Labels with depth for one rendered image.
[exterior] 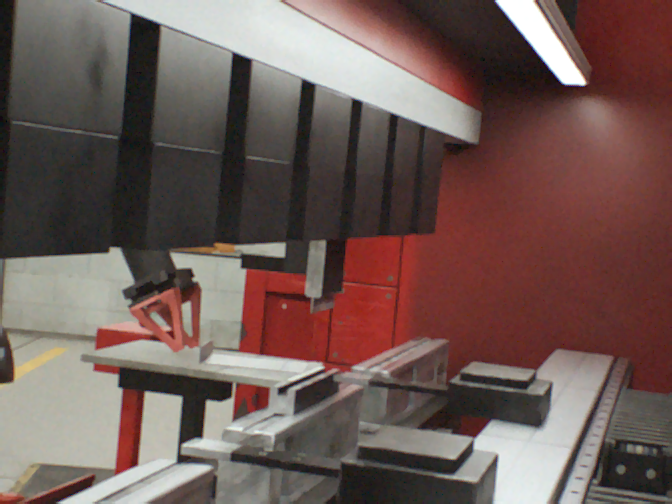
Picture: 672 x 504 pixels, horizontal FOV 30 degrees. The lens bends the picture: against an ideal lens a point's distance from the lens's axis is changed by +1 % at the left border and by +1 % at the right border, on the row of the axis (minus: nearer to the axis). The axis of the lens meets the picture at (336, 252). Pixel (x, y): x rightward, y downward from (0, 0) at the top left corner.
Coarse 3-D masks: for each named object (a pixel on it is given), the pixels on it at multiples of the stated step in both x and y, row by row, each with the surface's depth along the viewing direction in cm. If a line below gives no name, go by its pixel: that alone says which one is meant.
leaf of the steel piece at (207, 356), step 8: (208, 344) 159; (200, 352) 154; (208, 352) 159; (200, 360) 154; (208, 360) 156; (216, 360) 157; (224, 360) 157; (232, 360) 158; (240, 360) 159; (248, 360) 159; (256, 360) 160; (264, 360) 161; (272, 360) 161; (240, 368) 153; (248, 368) 153; (256, 368) 153; (264, 368) 154; (272, 368) 154; (280, 368) 155
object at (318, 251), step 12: (336, 240) 154; (312, 252) 149; (324, 252) 149; (336, 252) 154; (312, 264) 150; (324, 264) 149; (336, 264) 155; (312, 276) 150; (324, 276) 150; (336, 276) 155; (312, 288) 150; (324, 288) 151; (336, 288) 156; (312, 300) 150; (324, 300) 155; (312, 312) 150
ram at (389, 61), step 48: (144, 0) 86; (192, 0) 94; (240, 0) 104; (288, 0) 117; (336, 0) 132; (384, 0) 152; (240, 48) 105; (288, 48) 118; (336, 48) 134; (384, 48) 155; (432, 48) 183; (384, 96) 157; (432, 96) 187; (480, 96) 230
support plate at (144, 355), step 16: (96, 352) 156; (112, 352) 157; (128, 352) 158; (144, 352) 159; (160, 352) 160; (176, 352) 161; (192, 352) 163; (224, 352) 166; (240, 352) 167; (144, 368) 151; (160, 368) 151; (176, 368) 150; (192, 368) 150; (208, 368) 151; (256, 384) 148; (272, 384) 147
